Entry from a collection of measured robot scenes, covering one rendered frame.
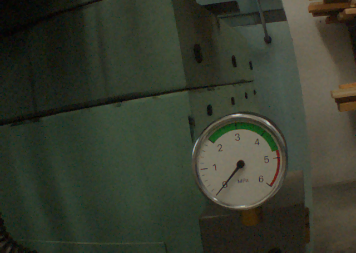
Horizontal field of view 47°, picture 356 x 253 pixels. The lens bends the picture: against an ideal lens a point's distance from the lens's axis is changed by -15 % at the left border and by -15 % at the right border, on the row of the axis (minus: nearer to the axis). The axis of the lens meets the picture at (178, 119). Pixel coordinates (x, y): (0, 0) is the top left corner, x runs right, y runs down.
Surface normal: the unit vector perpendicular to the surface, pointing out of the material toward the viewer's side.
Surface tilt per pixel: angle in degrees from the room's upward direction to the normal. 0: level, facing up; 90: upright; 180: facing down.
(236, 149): 90
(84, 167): 90
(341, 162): 90
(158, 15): 90
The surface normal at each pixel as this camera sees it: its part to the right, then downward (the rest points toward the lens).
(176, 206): -0.25, 0.09
